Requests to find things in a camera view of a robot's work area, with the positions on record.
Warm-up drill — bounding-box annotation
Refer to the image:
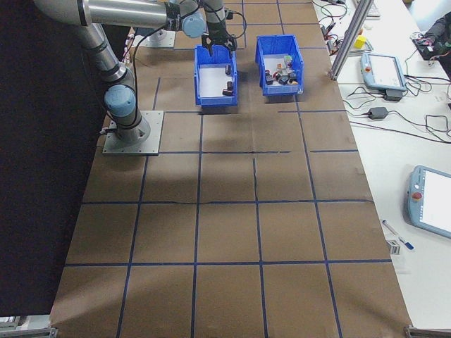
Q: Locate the blue bin with black parts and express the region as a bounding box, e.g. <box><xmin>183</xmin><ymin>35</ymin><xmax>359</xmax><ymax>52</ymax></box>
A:
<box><xmin>193</xmin><ymin>44</ymin><xmax>240</xmax><ymax>108</ymax></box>

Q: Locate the blue bin with push buttons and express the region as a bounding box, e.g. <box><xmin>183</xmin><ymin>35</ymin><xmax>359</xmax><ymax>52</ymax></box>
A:
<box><xmin>255</xmin><ymin>34</ymin><xmax>304</xmax><ymax>98</ymax></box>

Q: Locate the orange black usb adapter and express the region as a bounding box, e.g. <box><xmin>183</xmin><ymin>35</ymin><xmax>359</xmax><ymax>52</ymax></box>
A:
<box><xmin>326</xmin><ymin>37</ymin><xmax>345</xmax><ymax>54</ymax></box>
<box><xmin>319</xmin><ymin>19</ymin><xmax>338</xmax><ymax>36</ymax></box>

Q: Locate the white keyboard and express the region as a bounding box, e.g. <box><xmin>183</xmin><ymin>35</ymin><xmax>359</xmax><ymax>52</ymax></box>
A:
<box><xmin>364</xmin><ymin>0</ymin><xmax>383</xmax><ymax>18</ymax></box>

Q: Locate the light blue teach pendant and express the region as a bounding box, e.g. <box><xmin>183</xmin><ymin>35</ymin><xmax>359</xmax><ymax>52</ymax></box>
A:
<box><xmin>359</xmin><ymin>51</ymin><xmax>409</xmax><ymax>92</ymax></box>
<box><xmin>403</xmin><ymin>164</ymin><xmax>451</xmax><ymax>241</ymax></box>

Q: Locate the black circuit board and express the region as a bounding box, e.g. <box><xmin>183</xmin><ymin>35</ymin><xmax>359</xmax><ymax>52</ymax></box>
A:
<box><xmin>412</xmin><ymin>31</ymin><xmax>440</xmax><ymax>57</ymax></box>

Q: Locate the dark clothed person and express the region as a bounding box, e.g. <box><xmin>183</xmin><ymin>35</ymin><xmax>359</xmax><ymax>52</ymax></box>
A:
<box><xmin>424</xmin><ymin>15</ymin><xmax>451</xmax><ymax>71</ymax></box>

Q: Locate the blue tipped marker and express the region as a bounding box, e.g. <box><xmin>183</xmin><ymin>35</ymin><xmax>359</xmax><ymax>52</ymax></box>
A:
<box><xmin>396</xmin><ymin>235</ymin><xmax>416</xmax><ymax>251</ymax></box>

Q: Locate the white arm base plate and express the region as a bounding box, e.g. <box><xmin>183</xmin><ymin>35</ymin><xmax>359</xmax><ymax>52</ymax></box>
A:
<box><xmin>101</xmin><ymin>110</ymin><xmax>166</xmax><ymax>157</ymax></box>
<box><xmin>145</xmin><ymin>30</ymin><xmax>176</xmax><ymax>49</ymax></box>

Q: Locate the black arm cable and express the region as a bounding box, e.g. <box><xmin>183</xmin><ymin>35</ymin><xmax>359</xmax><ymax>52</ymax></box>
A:
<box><xmin>132</xmin><ymin>10</ymin><xmax>247</xmax><ymax>92</ymax></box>

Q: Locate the red white cable bundle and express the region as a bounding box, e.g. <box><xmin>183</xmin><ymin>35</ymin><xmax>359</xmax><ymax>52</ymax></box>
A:
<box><xmin>121</xmin><ymin>33</ymin><xmax>137</xmax><ymax>66</ymax></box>

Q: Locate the aluminium profile post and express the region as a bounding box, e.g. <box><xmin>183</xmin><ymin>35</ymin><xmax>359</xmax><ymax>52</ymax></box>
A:
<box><xmin>326</xmin><ymin>0</ymin><xmax>374</xmax><ymax>81</ymax></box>

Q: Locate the black desk cable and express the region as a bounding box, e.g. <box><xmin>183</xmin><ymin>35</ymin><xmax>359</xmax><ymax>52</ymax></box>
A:
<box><xmin>343</xmin><ymin>86</ymin><xmax>378</xmax><ymax>119</ymax></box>
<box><xmin>385</xmin><ymin>108</ymin><xmax>451</xmax><ymax>144</ymax></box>

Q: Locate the black frame cover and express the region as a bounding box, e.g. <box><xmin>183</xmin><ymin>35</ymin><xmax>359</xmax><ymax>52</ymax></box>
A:
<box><xmin>0</xmin><ymin>0</ymin><xmax>123</xmax><ymax>316</ymax></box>

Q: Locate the aluminium profile rail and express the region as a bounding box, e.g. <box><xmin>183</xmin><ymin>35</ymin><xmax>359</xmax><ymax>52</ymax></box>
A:
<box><xmin>403</xmin><ymin>325</ymin><xmax>451</xmax><ymax>338</ymax></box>
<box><xmin>0</xmin><ymin>325</ymin><xmax>58</xmax><ymax>338</ymax></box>

